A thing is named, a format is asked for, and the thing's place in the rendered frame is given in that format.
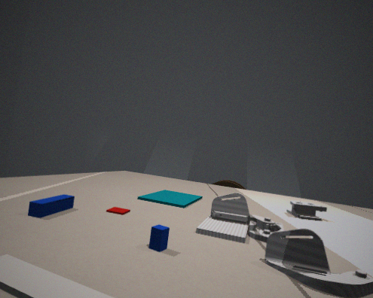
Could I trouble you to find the red flat plate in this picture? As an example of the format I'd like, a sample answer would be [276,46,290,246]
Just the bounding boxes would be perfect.
[106,207,130,215]

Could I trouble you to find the teal flat plate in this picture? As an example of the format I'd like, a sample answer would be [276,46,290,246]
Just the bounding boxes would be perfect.
[138,190,202,208]

